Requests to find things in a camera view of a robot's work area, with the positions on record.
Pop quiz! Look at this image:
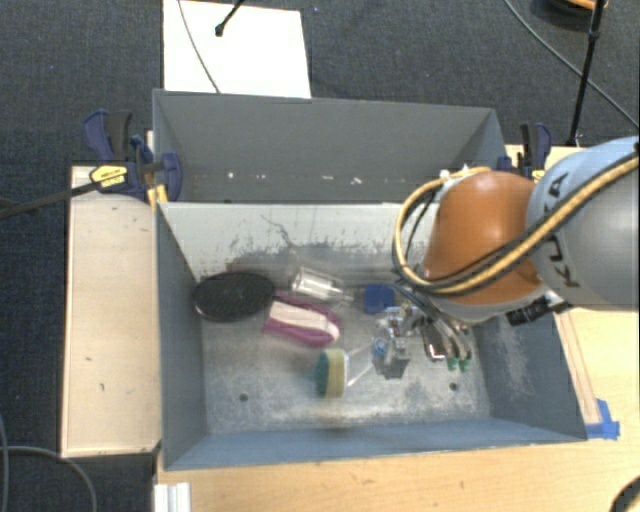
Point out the black cylinder on white bracket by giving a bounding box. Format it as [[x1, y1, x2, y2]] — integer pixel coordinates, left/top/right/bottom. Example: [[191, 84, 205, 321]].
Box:
[[503, 293, 574, 327]]

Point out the blue block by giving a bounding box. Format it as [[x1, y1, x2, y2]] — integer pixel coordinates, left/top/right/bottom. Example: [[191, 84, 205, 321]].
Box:
[[363, 282, 397, 316]]

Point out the black oval case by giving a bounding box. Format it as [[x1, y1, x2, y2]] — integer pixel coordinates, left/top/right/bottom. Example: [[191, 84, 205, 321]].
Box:
[[192, 271, 277, 324]]

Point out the grey metal bin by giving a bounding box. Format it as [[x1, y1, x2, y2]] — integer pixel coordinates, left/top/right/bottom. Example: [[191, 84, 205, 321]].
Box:
[[151, 88, 589, 472]]

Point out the pale wood flat board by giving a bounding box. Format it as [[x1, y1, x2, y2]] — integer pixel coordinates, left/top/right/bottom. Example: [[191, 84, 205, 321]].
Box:
[[59, 164, 164, 459]]

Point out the purple and white cloth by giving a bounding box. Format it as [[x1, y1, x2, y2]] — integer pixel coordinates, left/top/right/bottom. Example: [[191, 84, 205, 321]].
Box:
[[261, 291, 344, 349]]

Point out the yellow and green sponge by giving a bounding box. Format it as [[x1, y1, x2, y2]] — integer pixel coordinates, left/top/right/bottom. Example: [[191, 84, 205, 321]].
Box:
[[309, 348, 349, 400]]

